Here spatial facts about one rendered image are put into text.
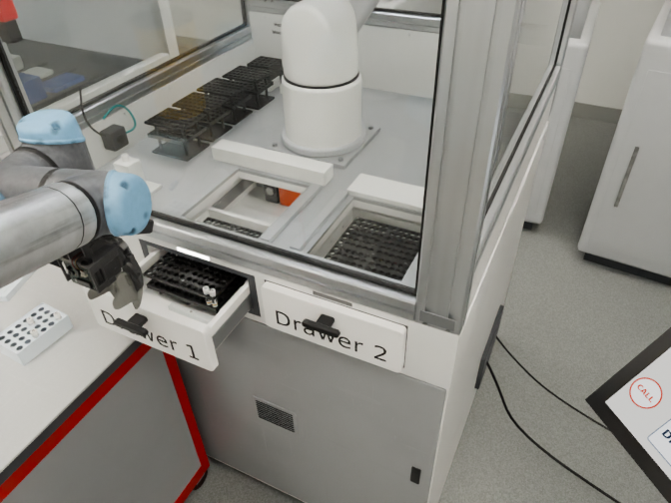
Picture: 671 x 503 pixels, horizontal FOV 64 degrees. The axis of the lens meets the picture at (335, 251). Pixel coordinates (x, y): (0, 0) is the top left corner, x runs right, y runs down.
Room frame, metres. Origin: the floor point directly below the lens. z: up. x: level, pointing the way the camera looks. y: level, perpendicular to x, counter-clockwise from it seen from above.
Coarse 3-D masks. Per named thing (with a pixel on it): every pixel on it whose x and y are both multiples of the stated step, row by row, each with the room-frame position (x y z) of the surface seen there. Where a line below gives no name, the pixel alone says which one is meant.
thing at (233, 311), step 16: (160, 256) 0.92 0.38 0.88; (144, 288) 0.86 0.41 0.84; (240, 288) 0.79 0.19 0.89; (160, 304) 0.81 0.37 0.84; (192, 304) 0.81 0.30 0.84; (224, 304) 0.80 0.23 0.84; (240, 304) 0.76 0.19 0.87; (224, 320) 0.72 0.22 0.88; (240, 320) 0.75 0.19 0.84; (224, 336) 0.71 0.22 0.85
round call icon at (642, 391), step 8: (640, 376) 0.45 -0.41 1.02; (648, 376) 0.45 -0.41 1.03; (632, 384) 0.45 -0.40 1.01; (640, 384) 0.44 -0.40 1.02; (648, 384) 0.44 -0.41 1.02; (656, 384) 0.43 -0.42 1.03; (624, 392) 0.44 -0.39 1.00; (632, 392) 0.44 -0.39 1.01; (640, 392) 0.43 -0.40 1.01; (648, 392) 0.43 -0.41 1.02; (656, 392) 0.42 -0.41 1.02; (664, 392) 0.42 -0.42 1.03; (632, 400) 0.43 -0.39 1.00; (640, 400) 0.42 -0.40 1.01; (648, 400) 0.42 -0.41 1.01; (656, 400) 0.42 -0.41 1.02; (664, 400) 0.41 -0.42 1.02; (640, 408) 0.42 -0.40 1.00; (648, 408) 0.41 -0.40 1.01
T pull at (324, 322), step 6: (306, 318) 0.68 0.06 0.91; (318, 318) 0.68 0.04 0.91; (324, 318) 0.68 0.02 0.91; (330, 318) 0.68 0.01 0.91; (306, 324) 0.67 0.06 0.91; (312, 324) 0.67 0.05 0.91; (318, 324) 0.67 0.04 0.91; (324, 324) 0.67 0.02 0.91; (330, 324) 0.67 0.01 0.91; (318, 330) 0.66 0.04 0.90; (324, 330) 0.66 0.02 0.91; (330, 330) 0.65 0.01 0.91; (336, 330) 0.65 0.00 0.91; (336, 336) 0.65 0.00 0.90
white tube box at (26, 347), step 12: (36, 312) 0.84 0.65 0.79; (48, 312) 0.85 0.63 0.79; (60, 312) 0.84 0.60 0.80; (12, 324) 0.80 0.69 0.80; (24, 324) 0.80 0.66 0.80; (36, 324) 0.80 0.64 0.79; (48, 324) 0.80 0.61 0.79; (60, 324) 0.81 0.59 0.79; (72, 324) 0.83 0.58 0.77; (0, 336) 0.77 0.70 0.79; (12, 336) 0.77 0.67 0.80; (24, 336) 0.77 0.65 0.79; (48, 336) 0.78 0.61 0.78; (60, 336) 0.80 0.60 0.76; (0, 348) 0.75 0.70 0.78; (12, 348) 0.74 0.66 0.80; (24, 348) 0.74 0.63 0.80; (36, 348) 0.75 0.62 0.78; (24, 360) 0.73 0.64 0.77
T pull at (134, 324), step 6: (120, 318) 0.70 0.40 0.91; (132, 318) 0.70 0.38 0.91; (138, 318) 0.70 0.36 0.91; (144, 318) 0.70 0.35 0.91; (120, 324) 0.69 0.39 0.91; (126, 324) 0.68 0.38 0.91; (132, 324) 0.68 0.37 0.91; (138, 324) 0.68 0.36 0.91; (132, 330) 0.67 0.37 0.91; (138, 330) 0.67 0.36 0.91; (144, 330) 0.67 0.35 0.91; (144, 336) 0.66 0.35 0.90
